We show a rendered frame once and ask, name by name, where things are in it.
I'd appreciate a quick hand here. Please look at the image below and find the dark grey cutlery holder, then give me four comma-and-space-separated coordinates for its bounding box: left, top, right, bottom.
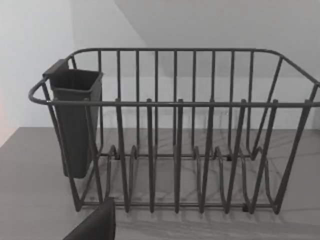
42, 59, 104, 179

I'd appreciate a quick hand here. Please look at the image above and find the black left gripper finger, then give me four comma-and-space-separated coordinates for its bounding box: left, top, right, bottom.
62, 197, 116, 240

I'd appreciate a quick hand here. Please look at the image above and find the grey wire dish rack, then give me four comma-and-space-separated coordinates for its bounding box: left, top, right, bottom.
28, 47, 320, 215

